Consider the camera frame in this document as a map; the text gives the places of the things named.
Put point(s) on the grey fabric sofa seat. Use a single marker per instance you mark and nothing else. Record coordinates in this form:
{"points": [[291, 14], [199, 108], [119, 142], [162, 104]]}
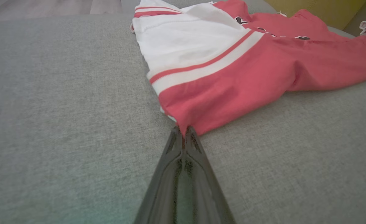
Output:
{"points": [[61, 124]]}

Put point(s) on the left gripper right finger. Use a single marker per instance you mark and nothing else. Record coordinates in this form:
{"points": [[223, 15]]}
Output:
{"points": [[206, 193]]}

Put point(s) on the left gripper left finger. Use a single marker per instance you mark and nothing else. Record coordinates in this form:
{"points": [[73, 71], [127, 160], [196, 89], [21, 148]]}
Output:
{"points": [[162, 186]]}

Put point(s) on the mustard yellow cushion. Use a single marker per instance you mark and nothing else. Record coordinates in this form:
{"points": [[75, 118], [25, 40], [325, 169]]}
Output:
{"points": [[319, 11]]}

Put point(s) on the red white sports jersey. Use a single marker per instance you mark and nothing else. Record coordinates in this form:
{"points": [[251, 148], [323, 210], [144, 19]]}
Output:
{"points": [[232, 81]]}

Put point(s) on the grey sofa cushion block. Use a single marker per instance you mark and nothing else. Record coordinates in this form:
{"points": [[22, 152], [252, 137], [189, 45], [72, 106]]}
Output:
{"points": [[128, 4]]}

